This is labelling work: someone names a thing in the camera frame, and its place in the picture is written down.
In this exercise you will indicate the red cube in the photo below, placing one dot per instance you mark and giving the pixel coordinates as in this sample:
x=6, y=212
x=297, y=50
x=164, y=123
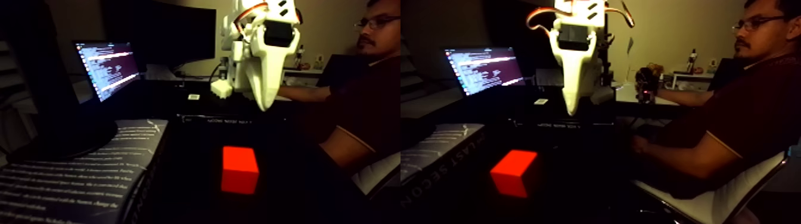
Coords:
x=240, y=169

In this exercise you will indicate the dark leader arm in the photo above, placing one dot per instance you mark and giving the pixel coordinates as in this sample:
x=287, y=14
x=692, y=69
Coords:
x=644, y=81

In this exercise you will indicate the person's left hand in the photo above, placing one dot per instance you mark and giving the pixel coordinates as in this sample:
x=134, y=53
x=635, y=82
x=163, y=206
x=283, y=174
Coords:
x=641, y=145

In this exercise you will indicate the person's right hand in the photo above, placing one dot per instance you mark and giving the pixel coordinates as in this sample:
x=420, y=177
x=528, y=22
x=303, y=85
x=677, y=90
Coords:
x=654, y=91

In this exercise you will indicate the black box with white print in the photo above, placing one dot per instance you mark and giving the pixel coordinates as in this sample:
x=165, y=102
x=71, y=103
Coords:
x=225, y=119

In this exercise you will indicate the small white label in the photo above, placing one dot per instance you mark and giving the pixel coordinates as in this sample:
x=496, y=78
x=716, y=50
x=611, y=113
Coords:
x=194, y=97

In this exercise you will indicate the open laptop with lit screen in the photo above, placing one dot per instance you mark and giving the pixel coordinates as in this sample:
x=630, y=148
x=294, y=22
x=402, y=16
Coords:
x=106, y=69

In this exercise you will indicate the black round stand base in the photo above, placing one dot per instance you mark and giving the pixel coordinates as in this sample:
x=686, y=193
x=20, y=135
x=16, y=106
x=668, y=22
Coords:
x=62, y=141

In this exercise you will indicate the black book with white text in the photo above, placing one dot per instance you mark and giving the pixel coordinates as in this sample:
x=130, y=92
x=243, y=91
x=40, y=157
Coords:
x=75, y=181

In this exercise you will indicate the small figurine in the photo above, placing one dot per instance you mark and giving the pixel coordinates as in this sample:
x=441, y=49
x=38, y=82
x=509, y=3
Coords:
x=691, y=61

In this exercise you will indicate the white office chair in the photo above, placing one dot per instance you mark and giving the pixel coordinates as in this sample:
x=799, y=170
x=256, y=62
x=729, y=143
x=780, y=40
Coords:
x=707, y=206

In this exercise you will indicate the person's eyeglasses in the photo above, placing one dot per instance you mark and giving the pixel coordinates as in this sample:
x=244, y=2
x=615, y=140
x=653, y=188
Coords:
x=754, y=24

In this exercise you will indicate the person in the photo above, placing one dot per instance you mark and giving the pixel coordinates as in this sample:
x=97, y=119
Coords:
x=751, y=106

